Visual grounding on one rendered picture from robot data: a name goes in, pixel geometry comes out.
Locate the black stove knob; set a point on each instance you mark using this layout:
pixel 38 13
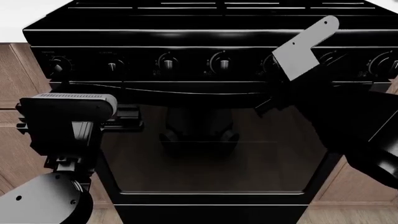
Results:
pixel 112 66
pixel 58 66
pixel 224 63
pixel 168 63
pixel 387 61
pixel 269 64
pixel 330 58

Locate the black kitchen stove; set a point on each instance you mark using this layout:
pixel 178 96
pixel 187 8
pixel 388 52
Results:
pixel 199 37

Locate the black stove top grate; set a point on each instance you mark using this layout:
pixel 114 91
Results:
pixel 199 7

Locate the black stove bottom drawer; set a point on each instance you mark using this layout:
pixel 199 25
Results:
pixel 211 214

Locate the brown wooden cabinet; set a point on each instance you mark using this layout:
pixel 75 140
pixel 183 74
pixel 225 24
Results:
pixel 348 193
pixel 21 77

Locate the black oven door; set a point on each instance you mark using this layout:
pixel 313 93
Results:
pixel 280 168

